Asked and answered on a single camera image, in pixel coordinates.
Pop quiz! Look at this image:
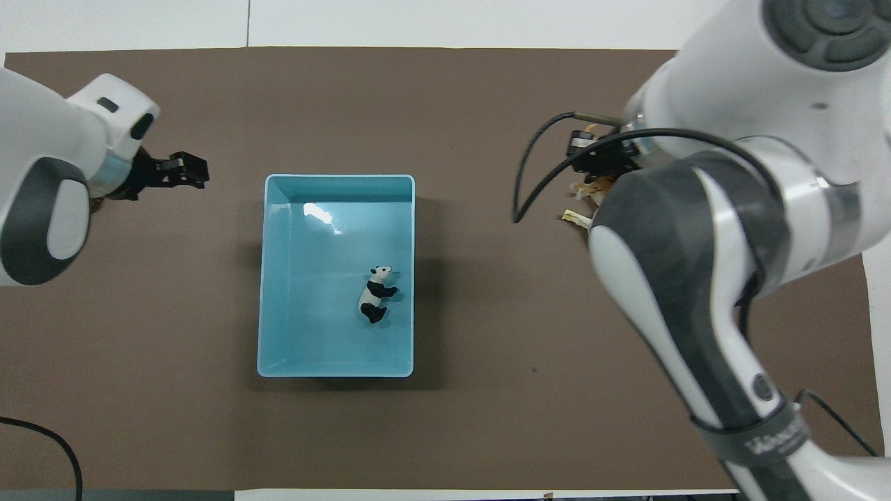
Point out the black white panda toy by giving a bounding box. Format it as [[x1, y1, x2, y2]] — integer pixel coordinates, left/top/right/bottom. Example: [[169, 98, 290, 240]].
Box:
[[358, 265, 400, 325]]

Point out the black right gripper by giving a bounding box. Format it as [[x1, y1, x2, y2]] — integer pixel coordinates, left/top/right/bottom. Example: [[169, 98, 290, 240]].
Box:
[[565, 129, 642, 179]]

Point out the brown table mat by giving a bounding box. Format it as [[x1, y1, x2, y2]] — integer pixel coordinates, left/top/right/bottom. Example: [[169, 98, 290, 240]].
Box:
[[0, 47, 883, 491]]

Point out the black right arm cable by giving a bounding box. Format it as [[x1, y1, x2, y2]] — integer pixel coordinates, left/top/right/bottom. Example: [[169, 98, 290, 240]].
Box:
[[512, 111, 791, 321]]

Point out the black loose cable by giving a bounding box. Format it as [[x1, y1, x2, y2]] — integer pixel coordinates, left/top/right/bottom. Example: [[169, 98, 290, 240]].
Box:
[[0, 415, 84, 501]]

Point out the light blue storage box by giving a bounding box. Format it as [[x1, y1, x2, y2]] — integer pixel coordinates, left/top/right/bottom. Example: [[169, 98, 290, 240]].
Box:
[[257, 173, 416, 379]]

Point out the orange tiger toy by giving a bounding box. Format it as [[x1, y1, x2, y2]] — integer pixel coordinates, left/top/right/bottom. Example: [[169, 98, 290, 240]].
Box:
[[571, 174, 619, 207]]

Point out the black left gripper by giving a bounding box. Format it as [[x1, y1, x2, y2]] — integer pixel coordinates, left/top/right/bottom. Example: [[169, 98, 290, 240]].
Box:
[[117, 145, 210, 202]]

